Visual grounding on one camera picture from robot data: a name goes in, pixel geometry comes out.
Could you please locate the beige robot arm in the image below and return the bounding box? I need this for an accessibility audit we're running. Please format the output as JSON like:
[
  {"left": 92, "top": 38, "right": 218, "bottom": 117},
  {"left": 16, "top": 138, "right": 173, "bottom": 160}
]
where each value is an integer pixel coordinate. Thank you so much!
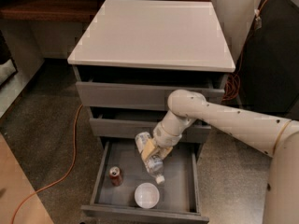
[{"left": 141, "top": 90, "right": 299, "bottom": 224}]

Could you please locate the red soda can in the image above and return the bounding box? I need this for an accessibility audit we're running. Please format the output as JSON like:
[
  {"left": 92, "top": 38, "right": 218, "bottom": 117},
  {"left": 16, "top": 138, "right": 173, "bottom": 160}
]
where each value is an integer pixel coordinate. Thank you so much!
[{"left": 108, "top": 166, "right": 122, "bottom": 187}]

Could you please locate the dark chair with cushion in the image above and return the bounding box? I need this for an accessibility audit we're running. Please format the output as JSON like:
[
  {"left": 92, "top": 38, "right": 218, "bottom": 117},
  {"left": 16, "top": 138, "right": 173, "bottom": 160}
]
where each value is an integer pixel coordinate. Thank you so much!
[{"left": 0, "top": 31, "right": 18, "bottom": 87}]

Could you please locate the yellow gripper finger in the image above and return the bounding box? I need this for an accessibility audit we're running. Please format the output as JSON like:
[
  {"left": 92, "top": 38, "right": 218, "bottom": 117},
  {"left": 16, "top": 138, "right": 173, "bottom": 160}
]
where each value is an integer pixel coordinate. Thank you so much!
[
  {"left": 160, "top": 147, "right": 173, "bottom": 160},
  {"left": 141, "top": 139, "right": 158, "bottom": 161}
]

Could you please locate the grey middle drawer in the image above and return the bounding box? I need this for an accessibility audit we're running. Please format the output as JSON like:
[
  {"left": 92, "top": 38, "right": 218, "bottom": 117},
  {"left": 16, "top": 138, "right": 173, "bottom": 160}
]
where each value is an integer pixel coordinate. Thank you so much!
[{"left": 90, "top": 107, "right": 211, "bottom": 143}]

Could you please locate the white cabinet counter top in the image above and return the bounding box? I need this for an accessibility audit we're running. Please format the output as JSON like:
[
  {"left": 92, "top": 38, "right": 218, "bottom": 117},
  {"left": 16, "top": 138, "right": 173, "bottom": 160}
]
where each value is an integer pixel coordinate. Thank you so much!
[{"left": 67, "top": 0, "right": 235, "bottom": 73}]

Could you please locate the grey drawer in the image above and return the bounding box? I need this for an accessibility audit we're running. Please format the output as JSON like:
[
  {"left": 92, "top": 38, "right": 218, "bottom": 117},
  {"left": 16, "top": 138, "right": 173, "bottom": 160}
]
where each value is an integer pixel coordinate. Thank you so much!
[
  {"left": 90, "top": 107, "right": 211, "bottom": 143},
  {"left": 81, "top": 139, "right": 208, "bottom": 224},
  {"left": 76, "top": 81, "right": 224, "bottom": 111}
]

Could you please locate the dark wooden shelf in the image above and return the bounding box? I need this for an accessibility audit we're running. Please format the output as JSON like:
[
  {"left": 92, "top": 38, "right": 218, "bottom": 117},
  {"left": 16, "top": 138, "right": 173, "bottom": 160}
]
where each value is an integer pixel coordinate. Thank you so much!
[{"left": 0, "top": 0, "right": 211, "bottom": 24}]

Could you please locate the grey bottom drawer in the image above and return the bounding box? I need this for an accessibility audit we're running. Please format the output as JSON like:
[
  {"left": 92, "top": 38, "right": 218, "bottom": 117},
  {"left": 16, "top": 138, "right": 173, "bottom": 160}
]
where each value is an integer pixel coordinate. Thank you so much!
[{"left": 81, "top": 139, "right": 208, "bottom": 224}]

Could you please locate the orange extension cable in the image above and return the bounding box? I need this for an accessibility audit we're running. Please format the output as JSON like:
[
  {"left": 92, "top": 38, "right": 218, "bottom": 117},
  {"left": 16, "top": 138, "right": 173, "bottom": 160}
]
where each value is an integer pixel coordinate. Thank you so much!
[{"left": 10, "top": 0, "right": 299, "bottom": 224}]

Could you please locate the white bowl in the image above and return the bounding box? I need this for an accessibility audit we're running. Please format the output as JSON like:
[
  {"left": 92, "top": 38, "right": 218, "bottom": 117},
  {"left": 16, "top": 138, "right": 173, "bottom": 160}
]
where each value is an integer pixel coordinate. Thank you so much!
[{"left": 135, "top": 183, "right": 160, "bottom": 209}]

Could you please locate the grey top drawer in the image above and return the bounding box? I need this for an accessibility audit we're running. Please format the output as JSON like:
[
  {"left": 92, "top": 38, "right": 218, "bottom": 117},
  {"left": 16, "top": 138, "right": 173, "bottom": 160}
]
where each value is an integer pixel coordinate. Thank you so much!
[{"left": 76, "top": 81, "right": 224, "bottom": 111}]

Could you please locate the clear blue plastic bottle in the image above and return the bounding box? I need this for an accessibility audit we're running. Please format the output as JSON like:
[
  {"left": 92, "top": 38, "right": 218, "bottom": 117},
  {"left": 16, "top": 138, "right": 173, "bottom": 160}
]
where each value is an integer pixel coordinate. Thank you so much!
[{"left": 135, "top": 132, "right": 165, "bottom": 185}]

